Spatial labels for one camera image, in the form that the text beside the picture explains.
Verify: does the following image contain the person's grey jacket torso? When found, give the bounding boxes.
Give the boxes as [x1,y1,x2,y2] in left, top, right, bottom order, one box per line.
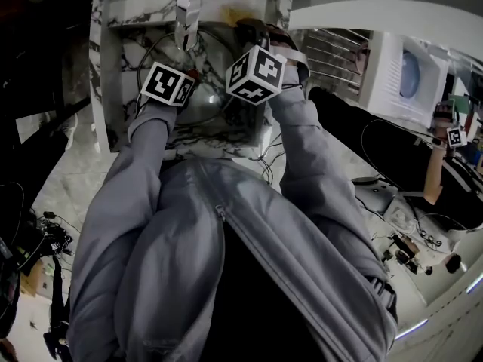
[67,156,399,362]

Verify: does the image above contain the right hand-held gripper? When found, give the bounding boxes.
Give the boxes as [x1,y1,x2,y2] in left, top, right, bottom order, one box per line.
[225,17,311,106]

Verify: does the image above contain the black gripper cable bundle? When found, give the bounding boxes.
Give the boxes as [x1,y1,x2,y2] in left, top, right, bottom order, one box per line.
[247,132,290,186]

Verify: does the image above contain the person's right forearm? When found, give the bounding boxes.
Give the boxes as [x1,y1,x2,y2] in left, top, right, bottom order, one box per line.
[263,84,363,218]

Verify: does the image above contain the blue oval basin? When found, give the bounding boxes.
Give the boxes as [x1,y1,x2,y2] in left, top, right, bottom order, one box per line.
[399,49,422,98]

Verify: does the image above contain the person's left forearm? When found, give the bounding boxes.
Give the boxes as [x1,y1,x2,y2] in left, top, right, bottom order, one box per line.
[101,102,182,218]

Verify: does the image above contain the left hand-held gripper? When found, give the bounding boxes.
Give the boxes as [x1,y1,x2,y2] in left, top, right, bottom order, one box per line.
[141,61,196,108]

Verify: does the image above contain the chrome wire rack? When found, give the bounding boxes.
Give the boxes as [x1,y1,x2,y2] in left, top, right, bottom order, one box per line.
[303,28,373,88]

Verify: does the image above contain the tangled black floor cables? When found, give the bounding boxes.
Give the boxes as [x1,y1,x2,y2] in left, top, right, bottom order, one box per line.
[28,210,75,258]

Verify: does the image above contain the black metal work table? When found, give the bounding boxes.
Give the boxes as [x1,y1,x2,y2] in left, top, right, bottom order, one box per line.
[0,0,94,145]

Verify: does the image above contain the marble sink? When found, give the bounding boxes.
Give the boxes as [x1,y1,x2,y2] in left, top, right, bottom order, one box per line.
[89,0,294,161]

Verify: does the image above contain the chrome faucet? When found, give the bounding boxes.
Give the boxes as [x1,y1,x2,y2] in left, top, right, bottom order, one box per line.
[174,0,207,51]

